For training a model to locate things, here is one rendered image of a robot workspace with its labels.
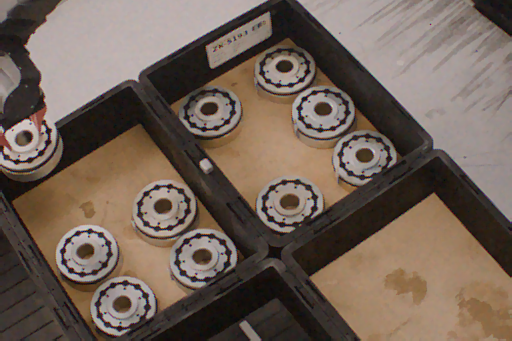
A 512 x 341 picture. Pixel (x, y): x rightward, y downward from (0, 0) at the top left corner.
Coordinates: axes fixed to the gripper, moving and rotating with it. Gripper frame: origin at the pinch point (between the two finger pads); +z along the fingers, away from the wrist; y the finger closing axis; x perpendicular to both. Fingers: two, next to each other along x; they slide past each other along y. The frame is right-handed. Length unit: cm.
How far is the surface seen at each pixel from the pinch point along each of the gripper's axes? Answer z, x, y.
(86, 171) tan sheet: 22.7, 5.2, 7.7
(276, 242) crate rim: 13.3, -29.4, 22.6
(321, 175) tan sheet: 23.4, -18.5, 37.5
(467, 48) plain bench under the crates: 37, -5, 82
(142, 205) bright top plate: 20.0, -8.0, 11.6
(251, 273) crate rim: 13.3, -31.4, 17.1
